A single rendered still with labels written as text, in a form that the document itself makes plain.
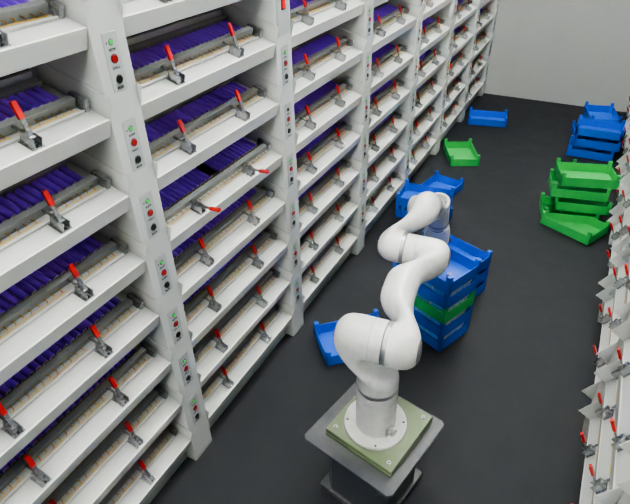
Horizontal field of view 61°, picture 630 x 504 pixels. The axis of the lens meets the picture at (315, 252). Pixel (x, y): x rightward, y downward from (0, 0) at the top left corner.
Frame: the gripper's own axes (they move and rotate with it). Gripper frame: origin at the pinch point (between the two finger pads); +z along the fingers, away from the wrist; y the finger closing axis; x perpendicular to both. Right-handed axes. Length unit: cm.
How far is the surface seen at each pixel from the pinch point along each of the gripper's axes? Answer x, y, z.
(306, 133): 8, -52, -51
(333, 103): 36, -52, -40
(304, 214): -7, -55, -17
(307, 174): 2, -53, -33
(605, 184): 91, 76, 56
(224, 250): -51, -60, -57
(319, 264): -8, -55, 24
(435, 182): 102, -18, 90
